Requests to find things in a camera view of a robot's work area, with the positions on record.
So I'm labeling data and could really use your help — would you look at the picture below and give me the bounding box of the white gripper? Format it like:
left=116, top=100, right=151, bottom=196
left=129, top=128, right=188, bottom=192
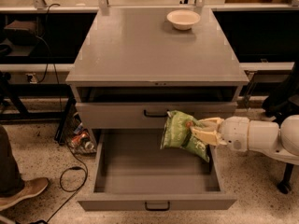
left=191, top=117, right=249, bottom=151

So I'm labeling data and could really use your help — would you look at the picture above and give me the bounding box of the green jalapeno chip bag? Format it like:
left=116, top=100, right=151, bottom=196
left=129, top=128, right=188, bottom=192
left=161, top=110, right=209, bottom=162

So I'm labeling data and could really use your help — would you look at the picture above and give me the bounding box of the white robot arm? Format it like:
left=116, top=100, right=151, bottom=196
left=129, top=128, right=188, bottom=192
left=190, top=115, right=299, bottom=165

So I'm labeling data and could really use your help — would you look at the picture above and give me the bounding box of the open grey bottom drawer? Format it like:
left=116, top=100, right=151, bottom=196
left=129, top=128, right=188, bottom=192
left=78, top=129, right=236, bottom=211

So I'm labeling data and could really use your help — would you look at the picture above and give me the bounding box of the grey drawer cabinet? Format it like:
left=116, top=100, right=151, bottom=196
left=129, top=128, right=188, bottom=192
left=64, top=7, right=249, bottom=140

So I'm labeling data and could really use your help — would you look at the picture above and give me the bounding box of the closed grey upper drawer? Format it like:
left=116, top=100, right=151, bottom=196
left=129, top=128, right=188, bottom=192
left=76, top=102, right=236, bottom=129

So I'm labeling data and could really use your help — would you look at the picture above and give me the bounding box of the black rolling chair base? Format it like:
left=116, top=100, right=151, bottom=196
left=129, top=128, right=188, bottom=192
left=261, top=63, right=299, bottom=195

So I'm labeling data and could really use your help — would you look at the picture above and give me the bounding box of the white bowl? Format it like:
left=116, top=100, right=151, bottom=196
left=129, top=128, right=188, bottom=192
left=166, top=9, right=201, bottom=31

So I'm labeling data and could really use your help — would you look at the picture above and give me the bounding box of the dark box on shelf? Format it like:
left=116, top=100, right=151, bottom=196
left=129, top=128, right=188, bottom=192
left=4, top=20, right=44, bottom=46

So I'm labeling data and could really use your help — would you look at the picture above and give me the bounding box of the black upper drawer handle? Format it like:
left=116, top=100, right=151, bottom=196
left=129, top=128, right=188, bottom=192
left=143, top=109, right=168, bottom=118

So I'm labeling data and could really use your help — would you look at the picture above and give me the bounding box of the black drawer handle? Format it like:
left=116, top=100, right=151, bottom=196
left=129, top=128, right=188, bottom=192
left=143, top=109, right=168, bottom=118
left=144, top=202, right=171, bottom=212

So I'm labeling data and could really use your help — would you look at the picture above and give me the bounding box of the black lower drawer handle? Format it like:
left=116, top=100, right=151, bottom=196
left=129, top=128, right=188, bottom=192
left=144, top=202, right=171, bottom=212

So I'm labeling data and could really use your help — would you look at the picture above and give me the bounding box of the wire basket with cans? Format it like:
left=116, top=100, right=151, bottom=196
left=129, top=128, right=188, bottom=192
left=60, top=105, right=96, bottom=155

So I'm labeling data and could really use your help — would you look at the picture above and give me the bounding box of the black floor cable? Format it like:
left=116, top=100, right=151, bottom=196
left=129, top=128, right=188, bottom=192
left=34, top=3, right=89, bottom=224

